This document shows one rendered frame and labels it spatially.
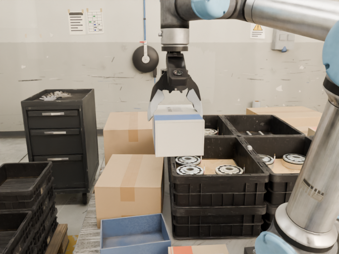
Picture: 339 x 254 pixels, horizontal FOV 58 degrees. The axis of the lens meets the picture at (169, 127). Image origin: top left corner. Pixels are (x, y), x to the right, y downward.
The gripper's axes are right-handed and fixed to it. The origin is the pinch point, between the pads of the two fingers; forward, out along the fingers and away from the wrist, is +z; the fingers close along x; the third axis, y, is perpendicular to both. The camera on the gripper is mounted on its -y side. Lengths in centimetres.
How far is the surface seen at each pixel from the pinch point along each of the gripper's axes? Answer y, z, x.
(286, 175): 1.1, 18.0, -33.9
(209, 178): 2.4, 18.4, -10.6
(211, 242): 2.2, 40.8, -12.0
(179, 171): 21.9, 24.4, -3.9
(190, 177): 2.8, 18.0, -4.9
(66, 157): 150, 65, 70
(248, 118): 79, 19, -49
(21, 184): 95, 61, 83
